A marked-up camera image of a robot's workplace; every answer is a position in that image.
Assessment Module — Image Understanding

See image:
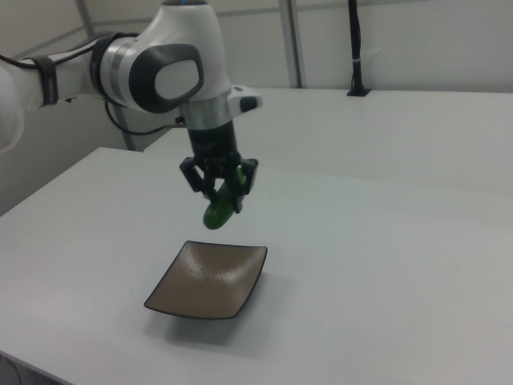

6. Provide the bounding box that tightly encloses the black velcro strap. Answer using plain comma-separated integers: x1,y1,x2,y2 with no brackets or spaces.
30,55,62,108

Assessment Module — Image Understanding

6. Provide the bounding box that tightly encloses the square brown ceramic plate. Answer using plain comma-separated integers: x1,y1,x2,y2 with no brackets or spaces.
143,240,269,321

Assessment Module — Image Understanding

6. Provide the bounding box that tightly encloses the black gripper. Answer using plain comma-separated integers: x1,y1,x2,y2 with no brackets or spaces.
178,119,259,214

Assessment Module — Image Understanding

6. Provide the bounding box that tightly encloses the green cucumber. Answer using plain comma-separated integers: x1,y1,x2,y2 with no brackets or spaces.
202,165,249,231

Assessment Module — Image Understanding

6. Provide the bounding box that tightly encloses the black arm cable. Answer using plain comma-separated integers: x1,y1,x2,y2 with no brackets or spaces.
0,33,186,136

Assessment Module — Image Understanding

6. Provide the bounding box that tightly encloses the grey metal frame post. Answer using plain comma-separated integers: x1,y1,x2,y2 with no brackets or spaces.
279,0,303,89
115,107,139,152

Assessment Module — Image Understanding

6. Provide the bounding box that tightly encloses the black pole with base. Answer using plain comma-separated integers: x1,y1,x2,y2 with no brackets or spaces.
345,0,372,98

